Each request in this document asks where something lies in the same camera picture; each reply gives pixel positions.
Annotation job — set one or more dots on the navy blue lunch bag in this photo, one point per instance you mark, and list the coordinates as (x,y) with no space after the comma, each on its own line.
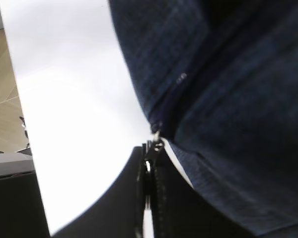
(218,81)

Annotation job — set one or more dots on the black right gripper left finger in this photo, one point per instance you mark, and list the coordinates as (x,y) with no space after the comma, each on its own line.
(119,213)

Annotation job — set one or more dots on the dark cabinet beside table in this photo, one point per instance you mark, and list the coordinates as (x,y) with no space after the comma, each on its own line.
(21,209)

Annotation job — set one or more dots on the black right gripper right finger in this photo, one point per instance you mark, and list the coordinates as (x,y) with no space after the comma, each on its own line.
(178,211)

